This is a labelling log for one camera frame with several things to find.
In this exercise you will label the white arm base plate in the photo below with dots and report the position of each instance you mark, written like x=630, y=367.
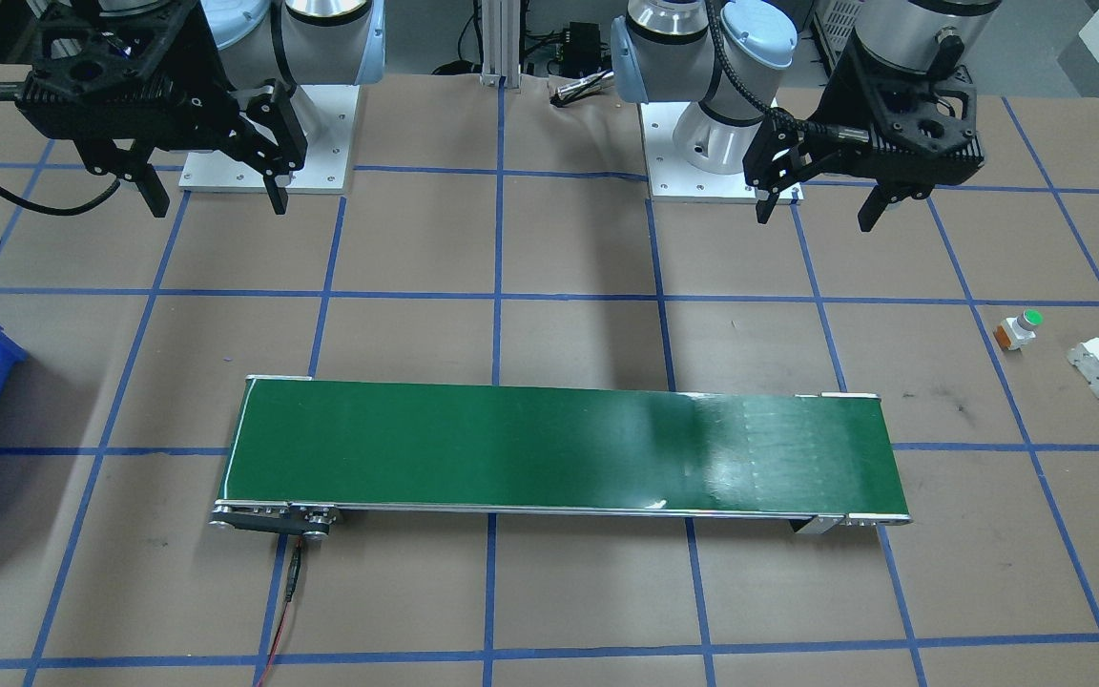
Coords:
x=321, y=143
x=664, y=181

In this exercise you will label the grey perforated metal box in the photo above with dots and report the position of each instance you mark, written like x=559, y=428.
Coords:
x=836, y=24

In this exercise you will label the green belt conveyor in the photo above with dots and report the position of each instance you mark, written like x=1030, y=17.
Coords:
x=511, y=448

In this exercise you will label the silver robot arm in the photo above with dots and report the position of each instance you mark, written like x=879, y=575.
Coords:
x=693, y=143
x=321, y=38

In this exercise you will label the small black electronics box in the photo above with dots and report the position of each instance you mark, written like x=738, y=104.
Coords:
x=583, y=43

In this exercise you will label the green push button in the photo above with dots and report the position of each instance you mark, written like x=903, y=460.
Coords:
x=1022, y=329

